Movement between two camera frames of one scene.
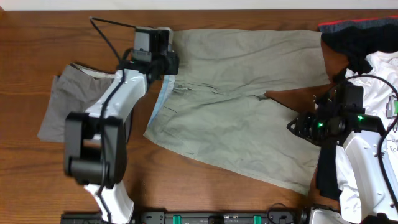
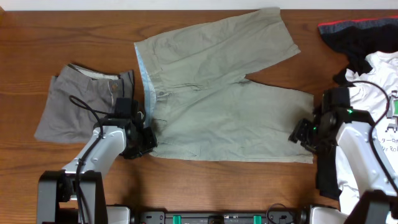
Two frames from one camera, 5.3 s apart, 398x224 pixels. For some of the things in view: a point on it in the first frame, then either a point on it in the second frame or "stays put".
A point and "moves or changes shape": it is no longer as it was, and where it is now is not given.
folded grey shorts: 71,92 stays put
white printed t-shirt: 379,103 stays put
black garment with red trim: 355,40 stays put
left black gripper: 173,63 -> 152,144
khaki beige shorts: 214,109 moves or changes shape
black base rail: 285,217 stays put
